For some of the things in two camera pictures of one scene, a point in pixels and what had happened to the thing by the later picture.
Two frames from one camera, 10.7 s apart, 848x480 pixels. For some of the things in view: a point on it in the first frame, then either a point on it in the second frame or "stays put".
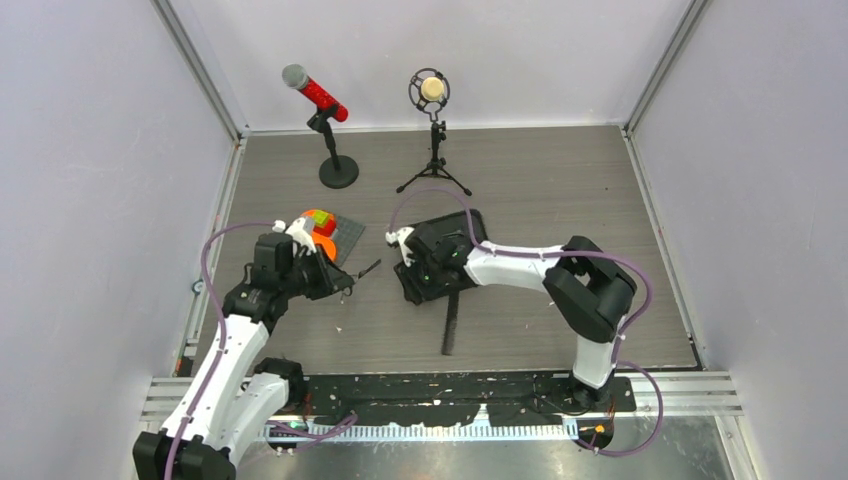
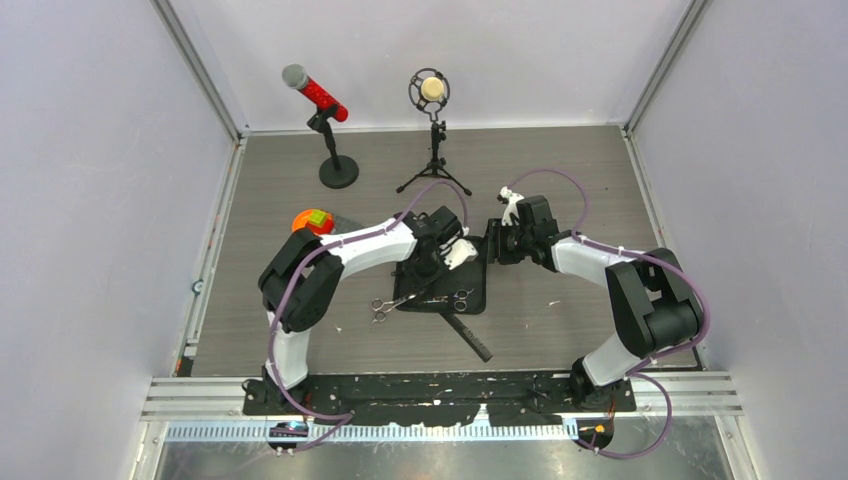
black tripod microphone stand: (435, 166) stays put
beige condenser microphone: (429, 89) stays put
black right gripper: (416, 260) to (495, 242)
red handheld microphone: (296, 77) stays put
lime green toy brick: (319, 217) stays put
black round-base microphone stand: (340, 171) stays put
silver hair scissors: (359, 276) to (383, 307)
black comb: (450, 324) to (470, 338)
